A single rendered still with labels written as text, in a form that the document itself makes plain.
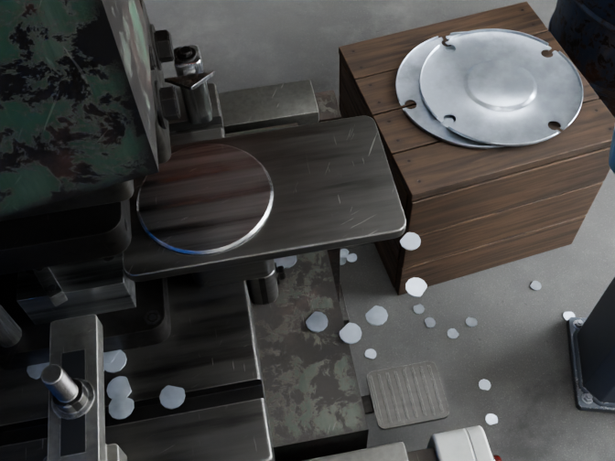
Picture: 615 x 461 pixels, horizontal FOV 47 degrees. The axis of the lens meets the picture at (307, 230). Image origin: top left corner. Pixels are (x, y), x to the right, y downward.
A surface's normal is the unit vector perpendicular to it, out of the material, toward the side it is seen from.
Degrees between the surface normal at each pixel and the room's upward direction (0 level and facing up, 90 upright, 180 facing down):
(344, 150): 0
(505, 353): 0
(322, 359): 0
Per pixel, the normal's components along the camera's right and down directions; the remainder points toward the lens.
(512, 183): 0.30, 0.79
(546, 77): -0.04, -0.55
